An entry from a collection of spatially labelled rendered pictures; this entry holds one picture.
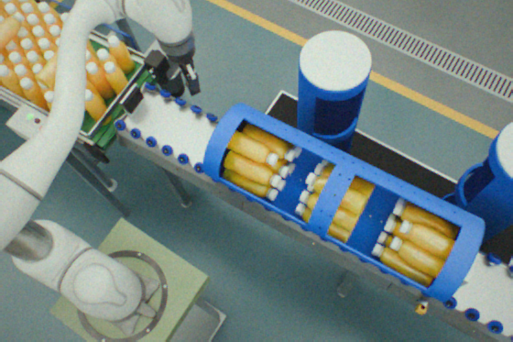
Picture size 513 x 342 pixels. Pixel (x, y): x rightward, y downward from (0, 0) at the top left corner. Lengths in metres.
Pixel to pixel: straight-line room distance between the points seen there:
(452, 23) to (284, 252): 1.86
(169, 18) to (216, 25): 2.36
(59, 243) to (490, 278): 1.37
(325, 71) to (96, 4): 1.05
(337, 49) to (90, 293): 1.25
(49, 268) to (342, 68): 1.23
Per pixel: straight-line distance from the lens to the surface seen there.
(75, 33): 1.12
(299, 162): 1.81
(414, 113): 3.11
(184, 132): 1.98
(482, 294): 1.86
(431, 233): 1.58
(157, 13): 1.07
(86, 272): 1.45
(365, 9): 3.50
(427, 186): 2.77
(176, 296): 1.65
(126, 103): 1.96
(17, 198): 0.96
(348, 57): 1.99
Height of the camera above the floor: 2.66
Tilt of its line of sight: 65 degrees down
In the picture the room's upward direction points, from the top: 9 degrees counter-clockwise
